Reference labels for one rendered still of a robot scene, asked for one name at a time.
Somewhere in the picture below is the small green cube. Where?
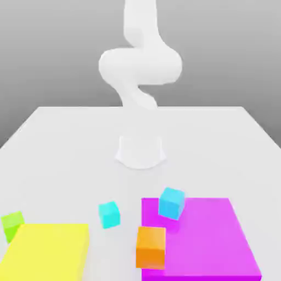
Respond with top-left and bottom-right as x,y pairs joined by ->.
1,211 -> 25,244

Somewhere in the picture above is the large yellow box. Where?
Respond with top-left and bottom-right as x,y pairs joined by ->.
0,223 -> 90,281

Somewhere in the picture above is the small cyan cube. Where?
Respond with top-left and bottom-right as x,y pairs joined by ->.
98,200 -> 121,229

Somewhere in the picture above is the large magenta box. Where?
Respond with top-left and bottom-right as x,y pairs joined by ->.
140,197 -> 263,281

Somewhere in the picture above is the small blue cube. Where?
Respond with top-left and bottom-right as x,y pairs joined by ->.
158,187 -> 186,221

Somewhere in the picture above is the small orange cube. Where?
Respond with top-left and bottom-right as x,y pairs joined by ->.
135,226 -> 167,270

